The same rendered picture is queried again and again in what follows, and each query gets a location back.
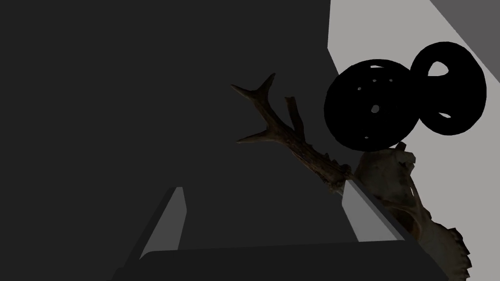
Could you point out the black double ball knob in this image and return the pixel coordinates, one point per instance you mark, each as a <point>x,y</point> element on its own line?
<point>371,117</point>

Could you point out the deer skull with antlers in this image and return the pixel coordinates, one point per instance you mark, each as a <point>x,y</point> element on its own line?
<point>390,175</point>

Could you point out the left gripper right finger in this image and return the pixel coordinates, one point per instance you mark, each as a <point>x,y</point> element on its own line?
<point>369,218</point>

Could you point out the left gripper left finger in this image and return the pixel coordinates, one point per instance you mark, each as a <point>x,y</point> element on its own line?
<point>166,226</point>

